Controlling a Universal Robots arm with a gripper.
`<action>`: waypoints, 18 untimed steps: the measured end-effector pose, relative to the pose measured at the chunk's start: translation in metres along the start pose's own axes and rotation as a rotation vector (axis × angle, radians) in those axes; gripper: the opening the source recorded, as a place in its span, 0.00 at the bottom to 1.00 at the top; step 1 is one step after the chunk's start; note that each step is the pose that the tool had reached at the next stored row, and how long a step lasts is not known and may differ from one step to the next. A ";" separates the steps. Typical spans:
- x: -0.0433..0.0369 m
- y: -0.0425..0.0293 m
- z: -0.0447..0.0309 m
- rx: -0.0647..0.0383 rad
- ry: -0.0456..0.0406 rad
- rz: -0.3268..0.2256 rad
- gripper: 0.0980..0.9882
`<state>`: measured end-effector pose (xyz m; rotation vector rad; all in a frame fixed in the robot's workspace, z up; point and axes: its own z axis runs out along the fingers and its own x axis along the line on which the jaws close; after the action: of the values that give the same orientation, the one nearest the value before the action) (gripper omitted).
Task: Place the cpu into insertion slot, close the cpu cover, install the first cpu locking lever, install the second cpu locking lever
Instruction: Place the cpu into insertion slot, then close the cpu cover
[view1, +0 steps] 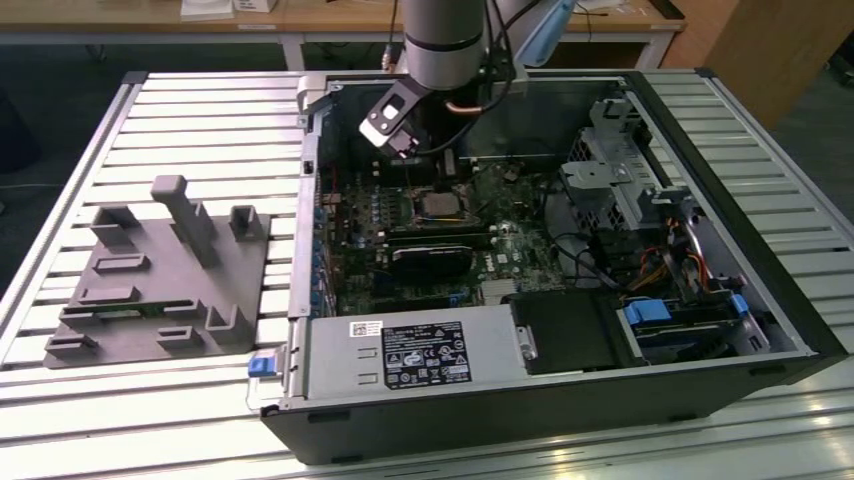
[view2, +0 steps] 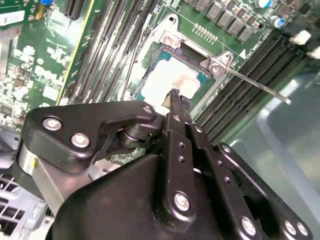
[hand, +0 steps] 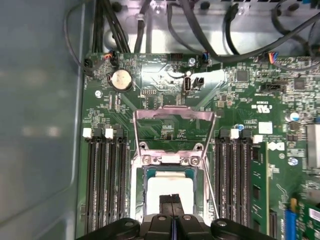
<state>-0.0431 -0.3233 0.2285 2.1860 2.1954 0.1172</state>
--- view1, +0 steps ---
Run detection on silver square CPU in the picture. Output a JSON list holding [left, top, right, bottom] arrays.
[[425, 193, 469, 217]]

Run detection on metal socket cover frame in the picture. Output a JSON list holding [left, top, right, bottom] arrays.
[[417, 189, 477, 221]]

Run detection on black RAM slot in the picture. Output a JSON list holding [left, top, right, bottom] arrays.
[[386, 226, 501, 237], [385, 236, 500, 248]]

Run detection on metal drive cage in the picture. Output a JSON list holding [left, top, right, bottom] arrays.
[[558, 97, 703, 234]]

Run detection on green motherboard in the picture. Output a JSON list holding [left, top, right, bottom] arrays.
[[318, 164, 569, 319]]

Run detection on black expansion card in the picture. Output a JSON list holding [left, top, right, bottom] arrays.
[[389, 243, 474, 282]]

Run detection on black plastic shroud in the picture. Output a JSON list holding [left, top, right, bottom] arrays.
[[510, 292, 633, 377]]

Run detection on hard disk in blue carrier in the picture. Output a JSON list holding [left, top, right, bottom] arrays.
[[617, 294, 760, 364]]

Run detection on grey power supply unit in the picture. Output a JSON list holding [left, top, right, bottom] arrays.
[[304, 304, 540, 401]]

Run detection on grey parts rack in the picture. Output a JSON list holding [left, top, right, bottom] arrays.
[[41, 174, 276, 371]]

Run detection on wooden cabinet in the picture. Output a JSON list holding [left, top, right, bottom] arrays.
[[666, 0, 854, 132]]

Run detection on blue case latch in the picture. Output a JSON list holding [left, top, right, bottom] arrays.
[[246, 351, 284, 380]]

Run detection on green RAM stick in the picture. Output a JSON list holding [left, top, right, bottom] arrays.
[[93, 301, 169, 318]]

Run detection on wooden desk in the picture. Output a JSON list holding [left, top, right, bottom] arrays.
[[0, 0, 689, 71]]

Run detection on black PC case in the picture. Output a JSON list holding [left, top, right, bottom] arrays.
[[258, 68, 851, 466]]

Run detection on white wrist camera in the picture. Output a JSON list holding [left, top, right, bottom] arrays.
[[358, 77, 430, 160]]

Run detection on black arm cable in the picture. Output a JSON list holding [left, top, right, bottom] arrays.
[[440, 0, 536, 156]]

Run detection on black looped cable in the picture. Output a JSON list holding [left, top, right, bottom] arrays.
[[552, 230, 626, 292]]

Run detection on orange yellow power wires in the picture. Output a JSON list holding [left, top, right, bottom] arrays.
[[626, 248, 711, 296]]

